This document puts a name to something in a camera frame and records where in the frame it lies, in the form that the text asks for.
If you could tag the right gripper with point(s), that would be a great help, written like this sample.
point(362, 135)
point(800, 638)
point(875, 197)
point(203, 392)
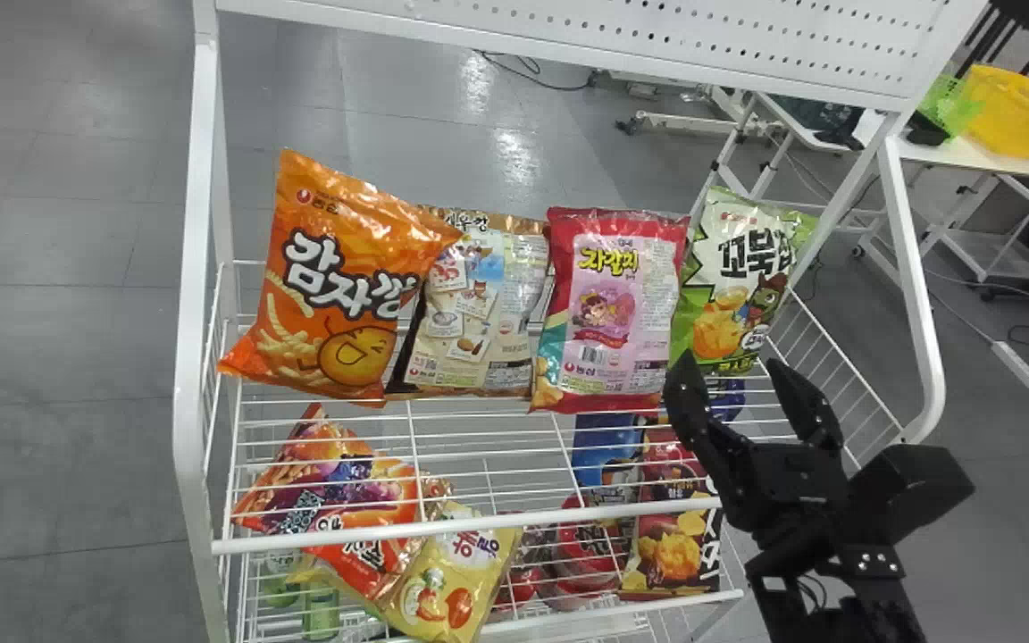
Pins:
point(787, 487)

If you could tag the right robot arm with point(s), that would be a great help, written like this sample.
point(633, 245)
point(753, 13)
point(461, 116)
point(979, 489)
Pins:
point(845, 598)

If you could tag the green basket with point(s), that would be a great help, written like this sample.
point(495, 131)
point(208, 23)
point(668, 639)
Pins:
point(948, 103)

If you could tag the yellow basket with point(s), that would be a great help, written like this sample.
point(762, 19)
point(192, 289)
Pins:
point(1019, 112)

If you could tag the green snack packet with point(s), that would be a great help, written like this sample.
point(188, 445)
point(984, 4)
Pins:
point(733, 295)

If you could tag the blue snack packet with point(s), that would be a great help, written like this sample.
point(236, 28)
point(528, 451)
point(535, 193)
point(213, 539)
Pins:
point(604, 446)

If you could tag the black snack packet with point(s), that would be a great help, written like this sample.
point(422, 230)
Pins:
point(671, 558)

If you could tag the red snack packet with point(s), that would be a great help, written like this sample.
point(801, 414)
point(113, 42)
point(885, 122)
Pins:
point(608, 304)

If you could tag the white power strip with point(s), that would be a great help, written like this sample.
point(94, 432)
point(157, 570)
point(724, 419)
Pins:
point(1017, 364)

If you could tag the beige snack packet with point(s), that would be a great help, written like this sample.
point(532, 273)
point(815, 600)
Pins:
point(479, 321)

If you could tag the white side table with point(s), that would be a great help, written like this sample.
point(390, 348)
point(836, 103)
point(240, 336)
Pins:
point(970, 156)

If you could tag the yellow snack packet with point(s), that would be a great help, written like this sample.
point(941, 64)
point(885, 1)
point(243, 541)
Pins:
point(452, 585)

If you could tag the orange and purple snack packet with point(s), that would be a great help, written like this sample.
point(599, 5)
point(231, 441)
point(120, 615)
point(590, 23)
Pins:
point(336, 496)

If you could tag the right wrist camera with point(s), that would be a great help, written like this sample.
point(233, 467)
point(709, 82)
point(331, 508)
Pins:
point(912, 487)

